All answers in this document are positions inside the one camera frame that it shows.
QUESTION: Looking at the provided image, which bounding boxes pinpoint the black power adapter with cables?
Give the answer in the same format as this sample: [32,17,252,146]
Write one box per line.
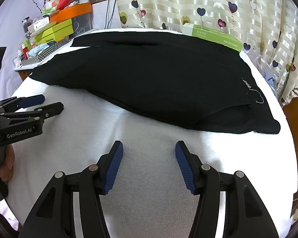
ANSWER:
[105,0,118,29]

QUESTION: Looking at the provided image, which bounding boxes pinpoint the dark lidded jar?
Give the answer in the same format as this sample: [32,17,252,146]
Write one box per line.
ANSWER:
[22,17,32,38]

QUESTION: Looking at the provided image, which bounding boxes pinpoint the black pants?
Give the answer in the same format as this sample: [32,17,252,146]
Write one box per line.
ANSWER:
[29,31,281,135]

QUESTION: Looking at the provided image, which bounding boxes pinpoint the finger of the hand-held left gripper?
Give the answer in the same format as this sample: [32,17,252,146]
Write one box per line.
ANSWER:
[0,102,64,127]
[0,94,45,111]

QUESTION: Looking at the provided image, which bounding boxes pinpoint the yellow-green shoe box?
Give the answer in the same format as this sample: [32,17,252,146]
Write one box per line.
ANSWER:
[34,18,74,45]

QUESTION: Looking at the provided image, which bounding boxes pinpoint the white table cloth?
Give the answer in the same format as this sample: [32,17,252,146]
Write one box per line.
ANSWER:
[0,27,298,231]

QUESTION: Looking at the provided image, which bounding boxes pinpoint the cream heart print curtain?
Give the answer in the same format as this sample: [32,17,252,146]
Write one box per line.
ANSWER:
[113,0,298,107]

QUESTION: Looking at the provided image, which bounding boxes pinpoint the clear plastic storage box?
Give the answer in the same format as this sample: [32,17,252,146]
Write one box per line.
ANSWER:
[72,12,93,34]

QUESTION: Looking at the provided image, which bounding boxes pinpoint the grey striped pattern box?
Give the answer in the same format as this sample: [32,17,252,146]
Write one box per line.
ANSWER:
[14,36,70,67]

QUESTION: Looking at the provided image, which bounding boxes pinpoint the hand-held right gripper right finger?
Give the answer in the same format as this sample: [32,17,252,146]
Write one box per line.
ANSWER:
[175,140,280,238]

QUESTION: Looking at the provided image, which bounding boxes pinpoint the dry decorative twigs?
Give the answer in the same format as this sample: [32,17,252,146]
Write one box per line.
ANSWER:
[23,0,51,14]

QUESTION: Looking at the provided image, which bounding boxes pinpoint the green white carton box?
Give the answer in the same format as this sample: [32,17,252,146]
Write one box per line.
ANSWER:
[182,23,244,53]

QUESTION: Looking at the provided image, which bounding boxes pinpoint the clear plastic bag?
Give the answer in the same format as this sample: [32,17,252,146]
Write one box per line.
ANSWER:
[243,50,281,97]

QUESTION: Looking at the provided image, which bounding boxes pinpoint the person's left hand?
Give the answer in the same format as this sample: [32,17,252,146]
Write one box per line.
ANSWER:
[0,145,16,182]

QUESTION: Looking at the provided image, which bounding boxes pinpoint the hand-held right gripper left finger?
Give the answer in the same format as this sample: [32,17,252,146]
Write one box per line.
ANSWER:
[18,140,124,238]

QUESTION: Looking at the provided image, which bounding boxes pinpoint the orange box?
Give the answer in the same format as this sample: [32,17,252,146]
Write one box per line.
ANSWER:
[50,2,92,23]

